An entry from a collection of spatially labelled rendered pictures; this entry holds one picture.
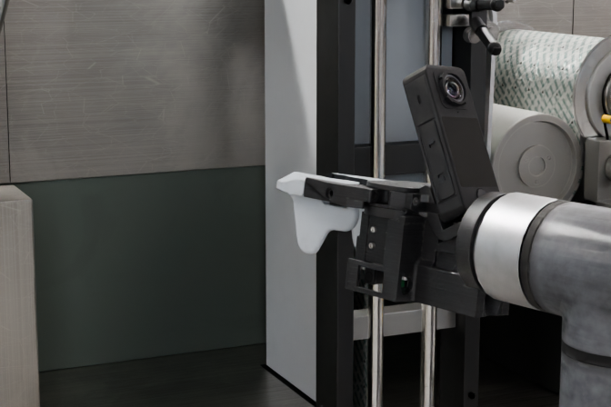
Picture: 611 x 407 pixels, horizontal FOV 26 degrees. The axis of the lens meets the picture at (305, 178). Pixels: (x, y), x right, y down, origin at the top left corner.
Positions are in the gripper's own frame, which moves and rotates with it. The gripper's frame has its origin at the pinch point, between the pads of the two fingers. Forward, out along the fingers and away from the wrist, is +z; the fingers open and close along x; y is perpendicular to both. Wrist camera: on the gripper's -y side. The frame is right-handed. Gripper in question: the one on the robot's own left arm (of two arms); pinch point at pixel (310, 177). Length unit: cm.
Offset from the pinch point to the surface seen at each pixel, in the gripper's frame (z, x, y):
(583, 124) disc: 13, 53, -5
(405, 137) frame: 12.4, 23.8, -2.9
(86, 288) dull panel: 60, 20, 21
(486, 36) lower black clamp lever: 4.2, 24.7, -13.3
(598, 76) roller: 12, 54, -11
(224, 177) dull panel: 54, 36, 6
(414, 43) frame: 12.1, 23.4, -12.2
